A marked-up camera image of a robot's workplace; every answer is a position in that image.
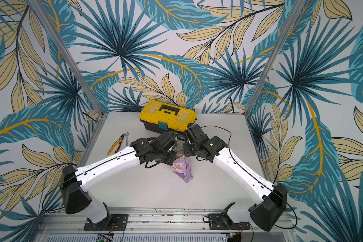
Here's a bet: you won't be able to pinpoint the purple oats bag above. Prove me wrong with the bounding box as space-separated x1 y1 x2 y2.
171 149 194 183

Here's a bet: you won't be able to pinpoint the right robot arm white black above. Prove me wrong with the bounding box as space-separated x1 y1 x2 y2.
184 125 289 232

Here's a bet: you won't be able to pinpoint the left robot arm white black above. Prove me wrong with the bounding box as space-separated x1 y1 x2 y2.
59 132 177 226

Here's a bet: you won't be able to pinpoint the yellow black toolbox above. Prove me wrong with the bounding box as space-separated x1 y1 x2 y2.
139 100 197 141

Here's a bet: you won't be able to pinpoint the silver wrench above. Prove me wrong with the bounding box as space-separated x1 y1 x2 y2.
125 132 129 147

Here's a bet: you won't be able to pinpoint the yellow black pliers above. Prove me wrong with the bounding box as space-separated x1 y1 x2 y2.
107 134 125 155

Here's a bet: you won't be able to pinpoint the aluminium rail frame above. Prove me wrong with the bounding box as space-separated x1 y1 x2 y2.
35 207 299 242

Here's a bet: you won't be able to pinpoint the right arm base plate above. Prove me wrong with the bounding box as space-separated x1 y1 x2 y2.
203 213 251 231

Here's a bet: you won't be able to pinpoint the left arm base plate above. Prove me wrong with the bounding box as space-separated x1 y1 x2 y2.
84 214 129 231

